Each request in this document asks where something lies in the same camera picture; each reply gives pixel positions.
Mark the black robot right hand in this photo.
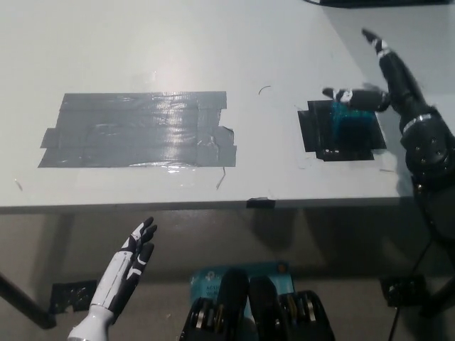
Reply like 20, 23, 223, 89
322, 28, 455, 183

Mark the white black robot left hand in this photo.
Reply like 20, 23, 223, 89
89, 216, 159, 317

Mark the teal rubik's cube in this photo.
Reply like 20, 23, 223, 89
329, 101, 375, 140

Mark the black tape floor patch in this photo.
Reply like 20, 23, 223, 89
48, 279, 98, 314
379, 276, 427, 307

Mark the grey table leg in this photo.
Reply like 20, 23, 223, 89
52, 212, 76, 283

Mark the black tape square patch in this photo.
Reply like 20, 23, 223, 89
296, 99, 387, 163

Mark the teal printed cardboard box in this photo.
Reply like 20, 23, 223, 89
189, 261, 294, 303

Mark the black slanted table leg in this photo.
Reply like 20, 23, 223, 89
0, 272, 57, 330
418, 280, 455, 318

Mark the black flat device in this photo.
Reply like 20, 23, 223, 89
318, 0, 455, 9

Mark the small black tape strip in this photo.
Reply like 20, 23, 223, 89
245, 196, 277, 210

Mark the black hanging cable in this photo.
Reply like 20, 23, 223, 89
389, 198, 433, 341

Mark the grey duct tape patch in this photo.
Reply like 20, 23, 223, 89
37, 91, 237, 169

